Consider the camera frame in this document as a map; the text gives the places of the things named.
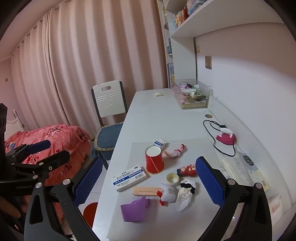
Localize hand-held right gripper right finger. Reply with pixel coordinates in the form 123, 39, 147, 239
195, 156, 272, 241

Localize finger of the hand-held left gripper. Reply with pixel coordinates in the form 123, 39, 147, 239
10, 151, 70, 176
5, 140, 51, 163

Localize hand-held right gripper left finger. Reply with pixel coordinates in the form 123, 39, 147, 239
24, 157, 103, 241

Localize red figurine toy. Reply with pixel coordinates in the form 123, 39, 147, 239
177, 164, 198, 178

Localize white black toy figure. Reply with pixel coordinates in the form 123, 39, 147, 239
175, 178, 197, 212

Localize orange trash bin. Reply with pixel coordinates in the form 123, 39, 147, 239
83, 202, 99, 224

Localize small yellow bowl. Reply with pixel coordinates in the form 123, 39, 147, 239
166, 173, 179, 184

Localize white plush chicken toy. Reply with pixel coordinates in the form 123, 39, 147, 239
157, 183, 178, 206

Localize pink white doll toy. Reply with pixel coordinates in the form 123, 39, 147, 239
164, 144, 185, 158

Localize wooden stick block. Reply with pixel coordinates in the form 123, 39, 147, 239
133, 186, 163, 198

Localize person's left hand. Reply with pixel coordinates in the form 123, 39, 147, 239
0, 197, 22, 218

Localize red floral blanket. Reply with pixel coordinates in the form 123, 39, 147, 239
5, 124, 92, 223

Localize white plastic package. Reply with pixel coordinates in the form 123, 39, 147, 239
222, 155, 255, 186

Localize white headboard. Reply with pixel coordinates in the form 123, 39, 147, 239
5, 110, 25, 135

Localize grey desk mat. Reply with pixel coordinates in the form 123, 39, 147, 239
106, 138, 229, 241

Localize white blue medicine box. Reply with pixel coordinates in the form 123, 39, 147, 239
112, 165, 148, 192

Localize pink mini iron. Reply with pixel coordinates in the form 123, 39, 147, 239
216, 129, 237, 145

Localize blue chair cushion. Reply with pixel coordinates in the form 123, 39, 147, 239
93, 122, 124, 160

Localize cream notebook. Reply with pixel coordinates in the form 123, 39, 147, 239
250, 170, 270, 192

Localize purple silicone cup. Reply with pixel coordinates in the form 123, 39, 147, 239
120, 196, 151, 222

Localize red paper cup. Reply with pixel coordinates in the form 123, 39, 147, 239
145, 146, 164, 174

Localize small white blue box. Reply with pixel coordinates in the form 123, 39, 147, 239
154, 138, 168, 151

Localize pink white packet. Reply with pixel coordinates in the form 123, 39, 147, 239
267, 195, 284, 218

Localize white chair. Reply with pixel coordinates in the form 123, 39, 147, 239
91, 80, 128, 171

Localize white desk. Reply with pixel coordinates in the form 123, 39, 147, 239
92, 88, 296, 241

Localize clear organizer box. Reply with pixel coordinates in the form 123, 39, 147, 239
172, 79, 212, 109

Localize pink striped curtain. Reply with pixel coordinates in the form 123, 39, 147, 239
10, 0, 168, 137

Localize upright books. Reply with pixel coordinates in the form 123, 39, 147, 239
167, 62, 175, 89

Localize colourful boxes on shelf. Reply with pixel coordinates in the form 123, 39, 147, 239
174, 7, 190, 28

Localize blue stacked packets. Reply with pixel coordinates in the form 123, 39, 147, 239
187, 0, 206, 15

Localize pink device with cable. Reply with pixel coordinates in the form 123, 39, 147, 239
203, 120, 236, 157

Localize white wall shelf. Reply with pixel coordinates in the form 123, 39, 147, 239
157, 0, 285, 88

